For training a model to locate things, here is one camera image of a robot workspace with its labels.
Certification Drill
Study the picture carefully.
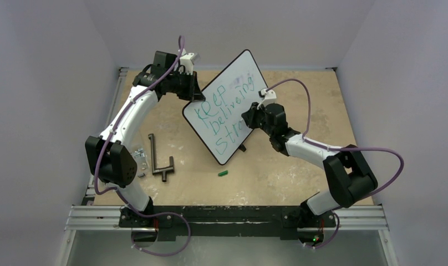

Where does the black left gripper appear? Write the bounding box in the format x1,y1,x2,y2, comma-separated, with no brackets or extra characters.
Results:
166,70,203,101

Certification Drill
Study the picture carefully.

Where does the white whiteboard black frame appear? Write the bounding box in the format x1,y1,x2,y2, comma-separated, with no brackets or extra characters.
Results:
182,49,267,165

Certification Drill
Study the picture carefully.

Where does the green marker cap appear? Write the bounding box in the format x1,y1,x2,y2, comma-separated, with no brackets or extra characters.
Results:
218,170,228,177

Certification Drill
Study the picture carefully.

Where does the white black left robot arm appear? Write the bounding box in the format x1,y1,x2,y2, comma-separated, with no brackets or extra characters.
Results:
85,51,205,227

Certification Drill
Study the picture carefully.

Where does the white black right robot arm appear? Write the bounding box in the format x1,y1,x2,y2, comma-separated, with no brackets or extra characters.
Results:
241,103,378,226

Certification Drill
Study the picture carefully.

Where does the clear plastic screw box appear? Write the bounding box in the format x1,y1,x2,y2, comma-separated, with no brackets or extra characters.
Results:
88,146,149,190

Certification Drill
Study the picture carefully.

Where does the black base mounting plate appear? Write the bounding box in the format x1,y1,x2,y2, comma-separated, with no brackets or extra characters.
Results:
119,206,337,243

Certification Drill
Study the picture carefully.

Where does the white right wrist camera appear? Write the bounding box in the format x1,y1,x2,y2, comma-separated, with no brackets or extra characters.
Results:
257,88,277,109

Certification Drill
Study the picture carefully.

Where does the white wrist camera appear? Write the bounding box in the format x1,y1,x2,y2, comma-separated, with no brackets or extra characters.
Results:
257,88,277,109
179,50,200,74

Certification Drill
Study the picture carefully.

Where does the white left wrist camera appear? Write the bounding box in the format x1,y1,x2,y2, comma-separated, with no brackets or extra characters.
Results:
179,50,200,74

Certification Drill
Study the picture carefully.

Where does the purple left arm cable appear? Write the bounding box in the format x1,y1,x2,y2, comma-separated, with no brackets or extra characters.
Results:
93,35,192,257

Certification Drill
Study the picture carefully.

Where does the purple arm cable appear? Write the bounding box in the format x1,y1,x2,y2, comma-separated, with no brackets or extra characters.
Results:
266,78,405,250
93,35,192,257

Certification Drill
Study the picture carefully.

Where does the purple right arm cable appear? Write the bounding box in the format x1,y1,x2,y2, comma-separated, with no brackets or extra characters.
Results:
266,78,405,250

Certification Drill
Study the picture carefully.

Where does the dark metal T-handle tool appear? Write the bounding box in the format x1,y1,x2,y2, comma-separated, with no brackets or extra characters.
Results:
147,133,176,183

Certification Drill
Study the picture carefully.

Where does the aluminium frame rail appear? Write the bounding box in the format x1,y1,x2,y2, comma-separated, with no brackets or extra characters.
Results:
64,66,389,231

